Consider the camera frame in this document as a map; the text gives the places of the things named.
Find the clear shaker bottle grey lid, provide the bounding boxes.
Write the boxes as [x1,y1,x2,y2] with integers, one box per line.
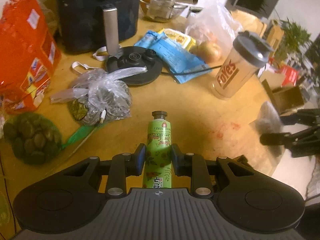
[212,31,273,99]

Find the white plastic bag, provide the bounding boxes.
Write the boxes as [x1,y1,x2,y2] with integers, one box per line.
[184,0,244,56]

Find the black kettle cable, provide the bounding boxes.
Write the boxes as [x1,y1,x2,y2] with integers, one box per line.
[159,64,222,77]

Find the green hand cream tube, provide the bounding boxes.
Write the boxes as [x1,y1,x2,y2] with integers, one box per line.
[142,111,172,189]

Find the yellow onion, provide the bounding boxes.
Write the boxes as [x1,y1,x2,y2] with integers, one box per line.
[197,41,222,63]

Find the black air fryer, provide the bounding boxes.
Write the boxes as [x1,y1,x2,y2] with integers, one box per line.
[57,0,139,54]

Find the black kettle base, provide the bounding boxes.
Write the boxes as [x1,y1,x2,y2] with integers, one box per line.
[104,46,164,87]

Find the green net bag of fruit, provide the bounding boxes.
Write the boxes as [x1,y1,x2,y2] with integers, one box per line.
[3,112,101,165]

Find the yellow snack packet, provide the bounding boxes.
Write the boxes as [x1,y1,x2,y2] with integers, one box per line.
[157,28,196,51]

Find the cotton swab pack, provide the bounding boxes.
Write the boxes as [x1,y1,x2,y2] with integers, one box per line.
[250,101,283,134]

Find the grey air fryer handle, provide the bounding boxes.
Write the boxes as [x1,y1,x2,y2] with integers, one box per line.
[103,4,119,56]

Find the orange snack bag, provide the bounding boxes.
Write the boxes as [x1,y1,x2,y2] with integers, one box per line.
[1,0,61,114]

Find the glass bowl with items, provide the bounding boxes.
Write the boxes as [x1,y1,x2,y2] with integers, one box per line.
[140,0,198,22]

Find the clear plastic bag of seeds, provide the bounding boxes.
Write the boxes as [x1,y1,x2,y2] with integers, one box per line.
[50,66,147,126]

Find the blue snack packets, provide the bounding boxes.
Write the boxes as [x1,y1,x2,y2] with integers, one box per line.
[135,30,213,84]

